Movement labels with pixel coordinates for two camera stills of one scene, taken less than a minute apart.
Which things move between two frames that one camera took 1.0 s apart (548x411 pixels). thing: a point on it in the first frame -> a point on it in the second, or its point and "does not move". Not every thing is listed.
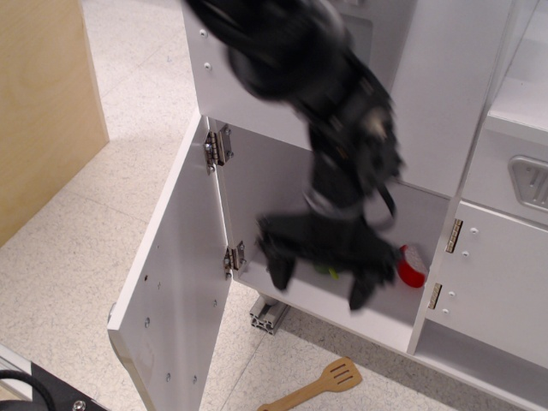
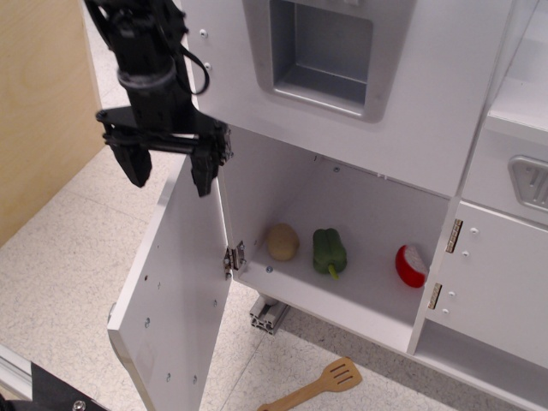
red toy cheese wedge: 411,267 does not move
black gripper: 342,240 -> 160,116
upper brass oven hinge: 455,235 does not move
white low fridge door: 162,328 does not move
